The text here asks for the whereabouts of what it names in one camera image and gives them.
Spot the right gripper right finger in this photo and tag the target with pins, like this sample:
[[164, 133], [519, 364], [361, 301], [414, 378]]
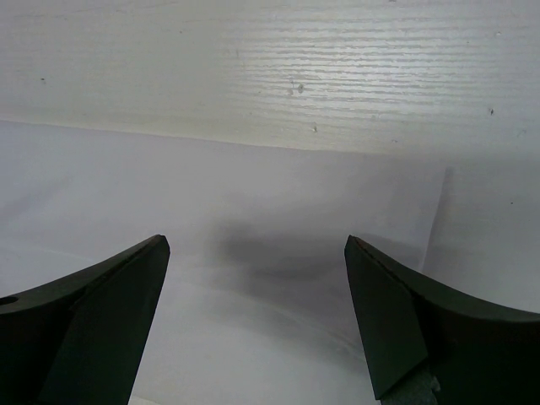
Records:
[[427, 343]]

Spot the white t shirt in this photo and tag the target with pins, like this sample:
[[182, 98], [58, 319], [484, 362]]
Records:
[[256, 307]]

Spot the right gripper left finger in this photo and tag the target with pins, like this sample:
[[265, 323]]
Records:
[[80, 339]]

